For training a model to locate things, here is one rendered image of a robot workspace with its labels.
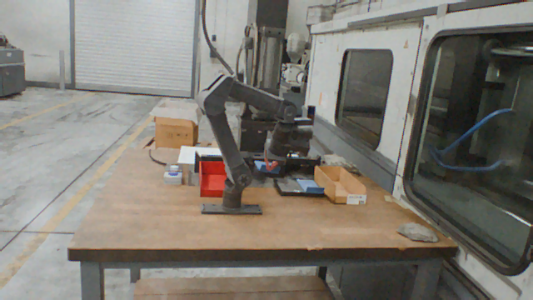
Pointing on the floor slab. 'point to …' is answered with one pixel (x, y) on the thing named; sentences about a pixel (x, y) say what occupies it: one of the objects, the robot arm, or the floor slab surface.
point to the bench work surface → (240, 237)
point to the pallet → (169, 147)
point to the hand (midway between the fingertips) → (269, 167)
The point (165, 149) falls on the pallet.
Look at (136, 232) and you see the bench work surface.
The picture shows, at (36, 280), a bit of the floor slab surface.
